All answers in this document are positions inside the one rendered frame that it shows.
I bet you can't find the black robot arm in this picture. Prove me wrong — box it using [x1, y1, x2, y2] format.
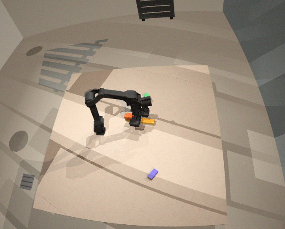
[85, 88, 152, 136]

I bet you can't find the purple rectangular block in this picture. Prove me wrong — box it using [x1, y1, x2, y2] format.
[147, 169, 158, 180]

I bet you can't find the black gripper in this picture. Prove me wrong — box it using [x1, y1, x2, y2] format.
[129, 105, 142, 127]

